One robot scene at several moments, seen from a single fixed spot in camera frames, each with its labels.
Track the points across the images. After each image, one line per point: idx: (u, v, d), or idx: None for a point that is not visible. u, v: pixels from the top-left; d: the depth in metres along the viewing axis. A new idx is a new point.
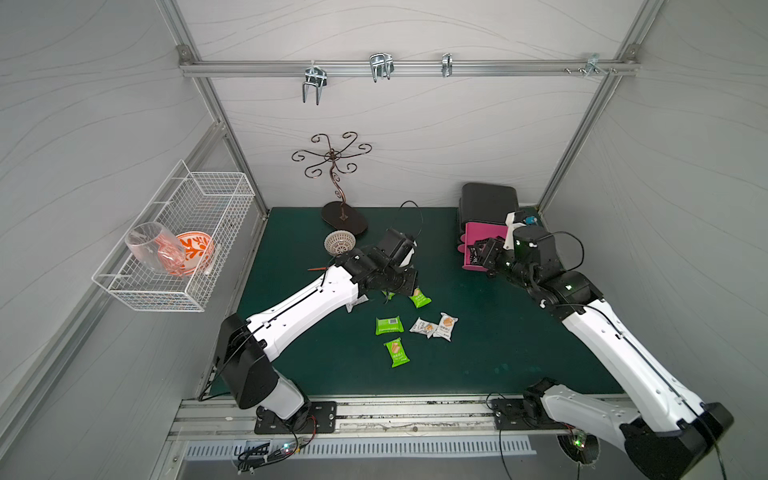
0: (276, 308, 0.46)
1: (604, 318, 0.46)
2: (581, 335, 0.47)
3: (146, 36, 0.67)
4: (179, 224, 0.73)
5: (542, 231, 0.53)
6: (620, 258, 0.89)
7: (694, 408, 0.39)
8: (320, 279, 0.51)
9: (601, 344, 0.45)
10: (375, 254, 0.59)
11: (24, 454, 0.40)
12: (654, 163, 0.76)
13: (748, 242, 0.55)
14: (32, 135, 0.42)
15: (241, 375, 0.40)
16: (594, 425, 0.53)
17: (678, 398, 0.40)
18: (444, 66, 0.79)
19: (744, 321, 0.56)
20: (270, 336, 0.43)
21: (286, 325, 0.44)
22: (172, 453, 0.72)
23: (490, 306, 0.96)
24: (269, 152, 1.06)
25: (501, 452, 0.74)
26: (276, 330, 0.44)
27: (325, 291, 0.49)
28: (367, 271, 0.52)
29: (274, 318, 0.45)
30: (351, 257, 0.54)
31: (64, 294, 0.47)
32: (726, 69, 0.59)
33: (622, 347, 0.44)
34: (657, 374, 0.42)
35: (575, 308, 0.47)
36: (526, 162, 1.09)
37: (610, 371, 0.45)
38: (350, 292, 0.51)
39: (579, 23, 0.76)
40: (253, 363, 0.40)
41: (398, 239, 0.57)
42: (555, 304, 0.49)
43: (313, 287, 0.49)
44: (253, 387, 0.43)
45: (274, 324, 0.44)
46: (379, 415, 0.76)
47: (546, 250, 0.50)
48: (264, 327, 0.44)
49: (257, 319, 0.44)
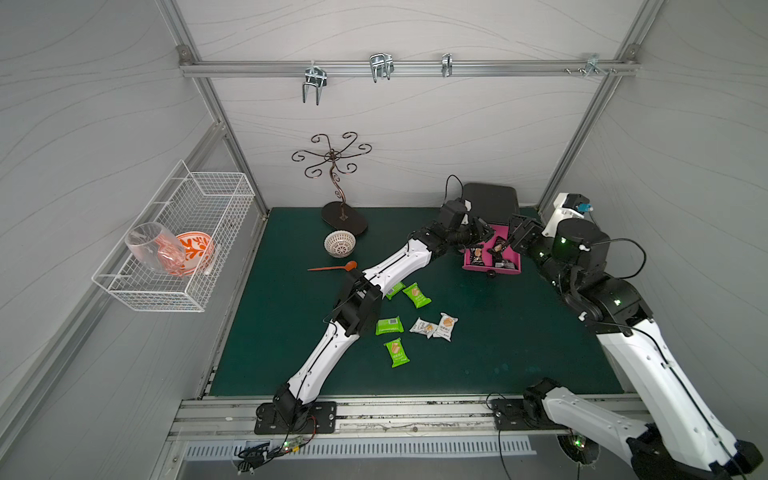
0: (380, 264, 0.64)
1: (650, 344, 0.40)
2: (620, 358, 0.42)
3: (146, 36, 0.67)
4: (180, 224, 0.74)
5: (596, 230, 0.43)
6: (621, 258, 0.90)
7: (728, 448, 0.37)
8: (406, 246, 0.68)
9: (642, 370, 0.40)
10: (438, 228, 0.76)
11: (25, 454, 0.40)
12: (654, 163, 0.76)
13: (748, 243, 0.55)
14: (32, 135, 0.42)
15: (366, 307, 0.59)
16: (599, 436, 0.52)
17: (714, 439, 0.37)
18: (444, 67, 0.79)
19: (744, 322, 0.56)
20: (382, 283, 0.61)
21: (390, 276, 0.63)
22: (172, 453, 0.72)
23: (491, 306, 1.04)
24: (269, 152, 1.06)
25: (501, 453, 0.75)
26: (382, 280, 0.62)
27: (412, 254, 0.68)
28: (438, 245, 0.71)
29: (380, 272, 0.63)
30: (423, 233, 0.73)
31: (64, 294, 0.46)
32: (727, 69, 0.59)
33: (667, 379, 0.39)
34: (697, 408, 0.38)
35: (624, 327, 0.41)
36: (526, 163, 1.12)
37: (644, 397, 0.41)
38: (427, 258, 0.70)
39: (579, 23, 0.76)
40: (375, 298, 0.58)
41: (454, 211, 0.71)
42: (597, 318, 0.42)
43: (402, 251, 0.68)
44: (371, 316, 0.61)
45: (381, 275, 0.63)
46: (379, 415, 0.76)
47: (598, 255, 0.41)
48: (375, 277, 0.62)
49: (369, 272, 0.63)
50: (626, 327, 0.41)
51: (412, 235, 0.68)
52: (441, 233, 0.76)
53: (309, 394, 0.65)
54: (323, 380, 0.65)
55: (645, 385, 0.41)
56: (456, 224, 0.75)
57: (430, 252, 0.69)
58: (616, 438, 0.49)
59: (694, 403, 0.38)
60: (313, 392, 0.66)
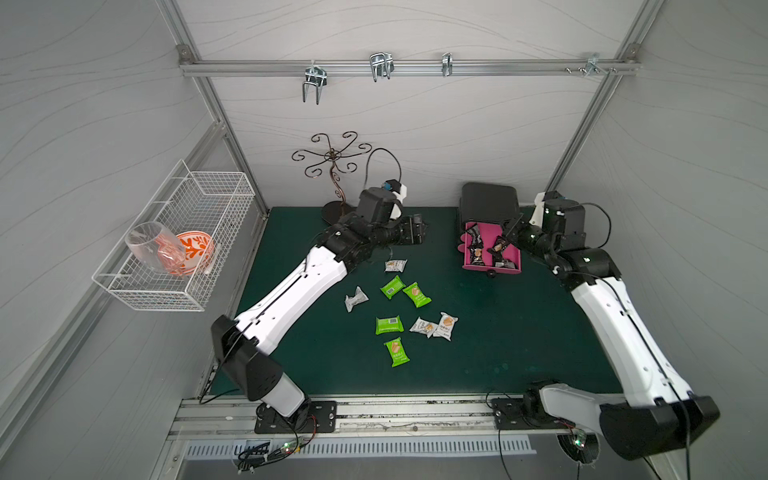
0: (262, 301, 0.45)
1: (613, 295, 0.46)
2: (588, 311, 0.48)
3: (145, 35, 0.67)
4: (180, 223, 0.74)
5: (574, 201, 0.53)
6: (621, 257, 0.83)
7: (678, 393, 0.39)
8: (303, 264, 0.49)
9: (602, 316, 0.45)
10: (359, 226, 0.54)
11: (23, 454, 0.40)
12: (654, 163, 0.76)
13: (748, 242, 0.55)
14: (33, 134, 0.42)
15: (240, 373, 0.39)
16: (578, 410, 0.54)
17: (664, 380, 0.40)
18: (444, 66, 0.79)
19: (743, 321, 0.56)
20: (260, 332, 0.42)
21: (276, 317, 0.44)
22: (172, 452, 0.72)
23: (491, 306, 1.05)
24: (269, 152, 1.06)
25: (501, 452, 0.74)
26: (265, 324, 0.43)
27: (310, 275, 0.47)
28: (352, 247, 0.50)
29: (261, 314, 0.44)
30: (333, 235, 0.51)
31: (63, 294, 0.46)
32: (727, 68, 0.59)
33: (623, 323, 0.44)
34: (652, 355, 0.42)
35: (588, 277, 0.48)
36: (526, 162, 1.09)
37: (605, 347, 0.46)
38: (335, 271, 0.49)
39: (579, 23, 0.76)
40: (247, 361, 0.39)
41: (376, 200, 0.51)
42: (568, 273, 0.50)
43: (297, 275, 0.47)
44: (258, 379, 0.43)
45: (263, 319, 0.43)
46: (379, 415, 0.76)
47: (573, 222, 0.51)
48: (253, 324, 0.43)
49: (247, 317, 0.43)
50: (591, 278, 0.48)
51: (318, 241, 0.51)
52: (362, 231, 0.54)
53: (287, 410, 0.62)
54: (291, 397, 0.61)
55: (608, 335, 0.45)
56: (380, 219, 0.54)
57: (344, 260, 0.49)
58: (590, 404, 0.52)
59: (650, 352, 0.42)
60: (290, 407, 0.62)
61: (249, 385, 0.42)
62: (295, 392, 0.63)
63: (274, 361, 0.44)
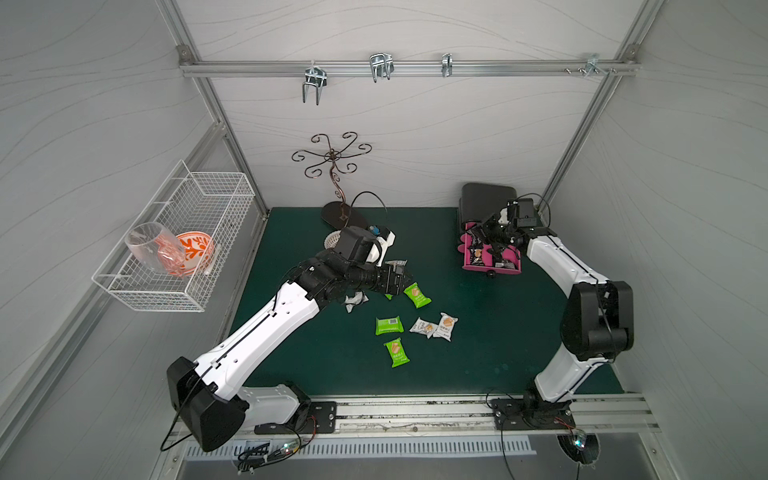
0: (225, 342, 0.43)
1: (549, 239, 0.65)
2: (536, 257, 0.64)
3: (145, 36, 0.67)
4: (180, 224, 0.74)
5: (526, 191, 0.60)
6: (620, 257, 0.83)
7: (599, 279, 0.52)
8: (273, 300, 0.47)
9: (544, 255, 0.62)
10: (336, 261, 0.54)
11: (24, 454, 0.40)
12: (654, 163, 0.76)
13: (748, 242, 0.55)
14: (33, 134, 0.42)
15: (196, 422, 0.37)
16: (567, 379, 0.57)
17: (588, 274, 0.53)
18: (444, 66, 0.79)
19: (742, 321, 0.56)
20: (219, 377, 0.40)
21: (237, 361, 0.41)
22: (172, 453, 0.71)
23: (490, 306, 0.96)
24: (269, 153, 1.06)
25: (504, 453, 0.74)
26: (226, 369, 0.40)
27: (278, 314, 0.45)
28: (325, 284, 0.48)
29: (223, 357, 0.41)
30: (307, 270, 0.50)
31: (64, 293, 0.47)
32: (726, 69, 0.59)
33: (557, 254, 0.60)
34: (579, 264, 0.57)
35: (531, 237, 0.66)
36: (526, 162, 1.09)
37: (553, 275, 0.59)
38: (306, 310, 0.47)
39: (578, 24, 0.77)
40: (203, 410, 0.37)
41: (356, 238, 0.52)
42: (521, 243, 0.69)
43: (266, 312, 0.45)
44: (216, 427, 0.41)
45: (223, 363, 0.41)
46: (379, 415, 0.76)
47: (524, 208, 0.72)
48: (213, 368, 0.40)
49: (208, 359, 0.41)
50: (533, 236, 0.66)
51: (289, 276, 0.49)
52: (339, 268, 0.53)
53: (285, 414, 0.62)
54: (277, 413, 0.60)
55: (551, 266, 0.59)
56: (359, 257, 0.55)
57: (316, 299, 0.48)
58: (572, 365, 0.53)
59: (578, 264, 0.57)
60: (286, 413, 0.62)
61: (207, 432, 0.40)
62: (287, 398, 0.62)
63: (235, 406, 0.46)
